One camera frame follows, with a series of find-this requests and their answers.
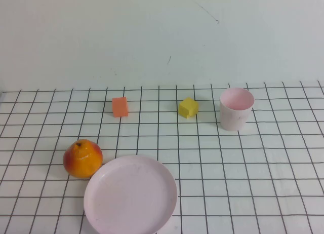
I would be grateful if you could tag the yellow foam block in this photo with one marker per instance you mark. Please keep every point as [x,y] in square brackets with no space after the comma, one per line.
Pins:
[187,108]

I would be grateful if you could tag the pink plastic cup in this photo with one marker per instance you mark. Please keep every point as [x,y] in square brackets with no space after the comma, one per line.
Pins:
[233,118]

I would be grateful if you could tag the orange foam block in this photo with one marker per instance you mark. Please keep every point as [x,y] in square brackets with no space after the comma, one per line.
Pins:
[120,107]

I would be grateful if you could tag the orange red toy pear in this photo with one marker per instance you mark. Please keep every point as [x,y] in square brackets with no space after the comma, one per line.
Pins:
[82,163]

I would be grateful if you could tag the white black grid tablecloth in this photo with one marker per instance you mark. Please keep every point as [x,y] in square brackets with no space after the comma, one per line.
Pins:
[253,173]

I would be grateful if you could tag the pink round plate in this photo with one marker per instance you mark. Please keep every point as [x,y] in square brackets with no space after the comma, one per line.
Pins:
[130,196]

